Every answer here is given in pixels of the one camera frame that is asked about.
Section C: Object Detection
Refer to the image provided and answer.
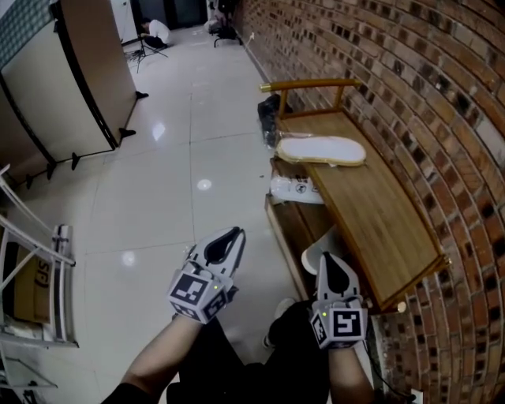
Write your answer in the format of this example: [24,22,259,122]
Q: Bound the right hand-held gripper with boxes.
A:
[309,251,370,350]

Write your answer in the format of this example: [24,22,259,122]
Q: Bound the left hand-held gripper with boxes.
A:
[166,226,247,325]

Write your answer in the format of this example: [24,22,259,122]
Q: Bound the white slipper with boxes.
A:
[274,135,368,168]

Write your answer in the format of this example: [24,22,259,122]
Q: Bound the person's left forearm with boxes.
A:
[121,314,215,397]

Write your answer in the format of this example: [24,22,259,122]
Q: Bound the person's right forearm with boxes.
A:
[325,345,376,404]

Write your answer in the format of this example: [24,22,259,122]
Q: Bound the low wooden shelf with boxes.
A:
[264,156,348,301]

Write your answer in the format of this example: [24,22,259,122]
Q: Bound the person's white shoe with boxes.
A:
[262,297,297,349]

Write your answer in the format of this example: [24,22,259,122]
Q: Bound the white round object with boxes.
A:
[301,235,339,275]

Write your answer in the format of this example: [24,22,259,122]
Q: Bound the white printed plastic bag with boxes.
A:
[269,174,326,206]

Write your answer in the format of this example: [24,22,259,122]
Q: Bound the wooden bench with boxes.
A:
[258,78,451,313]

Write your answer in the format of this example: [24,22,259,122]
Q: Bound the person's black trousers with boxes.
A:
[101,298,333,404]

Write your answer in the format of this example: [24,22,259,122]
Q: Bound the black plastic bag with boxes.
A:
[256,93,294,150]

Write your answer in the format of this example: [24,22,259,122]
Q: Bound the white metal rack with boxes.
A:
[0,163,80,404]

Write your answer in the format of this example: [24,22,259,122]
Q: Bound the cardboard box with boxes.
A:
[12,245,53,325]

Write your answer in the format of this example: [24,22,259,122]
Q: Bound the black tripod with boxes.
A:
[123,32,169,74]

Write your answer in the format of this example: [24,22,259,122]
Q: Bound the black chair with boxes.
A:
[204,0,244,49]

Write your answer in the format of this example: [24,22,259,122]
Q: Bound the beige partition panel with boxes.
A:
[0,15,120,171]

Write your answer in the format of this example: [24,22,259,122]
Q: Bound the brown partition panel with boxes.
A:
[58,0,150,140]
[0,82,57,190]

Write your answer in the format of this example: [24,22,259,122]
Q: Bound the black cable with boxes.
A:
[365,311,417,400]

